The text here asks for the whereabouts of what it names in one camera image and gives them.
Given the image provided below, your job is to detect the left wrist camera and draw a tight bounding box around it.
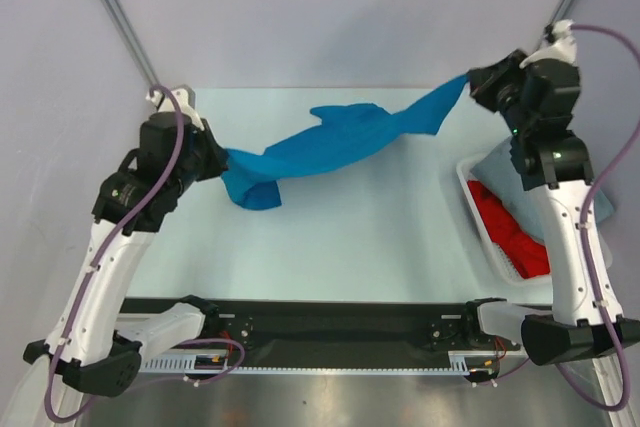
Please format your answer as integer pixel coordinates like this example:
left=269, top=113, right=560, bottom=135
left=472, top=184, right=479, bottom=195
left=145, top=85, right=204, bottom=130

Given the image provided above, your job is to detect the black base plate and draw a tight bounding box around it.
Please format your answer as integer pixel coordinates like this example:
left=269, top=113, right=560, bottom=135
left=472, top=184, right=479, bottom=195
left=119, top=298, right=531, bottom=371

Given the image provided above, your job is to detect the left aluminium frame post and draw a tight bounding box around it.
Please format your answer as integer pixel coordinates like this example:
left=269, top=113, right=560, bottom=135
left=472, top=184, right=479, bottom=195
left=100, top=0, right=159, bottom=86

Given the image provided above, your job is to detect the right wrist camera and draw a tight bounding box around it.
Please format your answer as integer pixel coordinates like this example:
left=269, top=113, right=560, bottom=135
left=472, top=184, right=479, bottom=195
left=519, top=19, right=577, bottom=69

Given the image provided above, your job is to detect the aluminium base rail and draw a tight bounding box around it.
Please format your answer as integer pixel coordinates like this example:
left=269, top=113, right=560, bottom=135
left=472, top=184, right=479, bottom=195
left=112, top=314, right=619, bottom=363

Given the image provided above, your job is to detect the white slotted cable duct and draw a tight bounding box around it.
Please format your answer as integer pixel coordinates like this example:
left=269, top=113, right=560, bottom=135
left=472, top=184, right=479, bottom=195
left=140, top=350, right=497, bottom=377

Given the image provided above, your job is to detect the blue t shirt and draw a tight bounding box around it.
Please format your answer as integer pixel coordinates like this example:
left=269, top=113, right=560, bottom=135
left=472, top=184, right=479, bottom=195
left=222, top=74, right=468, bottom=211

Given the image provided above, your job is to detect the grey t shirt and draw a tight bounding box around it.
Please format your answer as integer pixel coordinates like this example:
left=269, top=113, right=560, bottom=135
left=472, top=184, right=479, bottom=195
left=472, top=144, right=615, bottom=243

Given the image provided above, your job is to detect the red t shirt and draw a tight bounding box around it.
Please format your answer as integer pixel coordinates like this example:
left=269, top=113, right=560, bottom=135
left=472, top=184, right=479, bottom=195
left=467, top=180, right=550, bottom=279

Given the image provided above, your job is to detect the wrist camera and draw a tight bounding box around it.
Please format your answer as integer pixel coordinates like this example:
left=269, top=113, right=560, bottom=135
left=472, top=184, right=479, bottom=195
left=145, top=85, right=204, bottom=130
left=519, top=19, right=577, bottom=69

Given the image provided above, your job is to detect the white plastic basket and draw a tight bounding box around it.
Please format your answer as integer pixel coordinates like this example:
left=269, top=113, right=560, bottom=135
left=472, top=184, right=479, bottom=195
left=455, top=154, right=614, bottom=288

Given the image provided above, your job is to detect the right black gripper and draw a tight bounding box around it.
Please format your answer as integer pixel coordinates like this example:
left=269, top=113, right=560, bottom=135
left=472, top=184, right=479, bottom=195
left=466, top=48, right=535, bottom=137

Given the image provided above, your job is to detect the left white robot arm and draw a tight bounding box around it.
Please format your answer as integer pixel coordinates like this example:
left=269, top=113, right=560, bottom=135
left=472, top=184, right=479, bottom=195
left=23, top=110, right=227, bottom=397

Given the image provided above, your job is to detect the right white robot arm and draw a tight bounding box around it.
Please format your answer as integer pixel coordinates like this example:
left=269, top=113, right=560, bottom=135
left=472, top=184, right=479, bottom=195
left=461, top=50, right=639, bottom=366

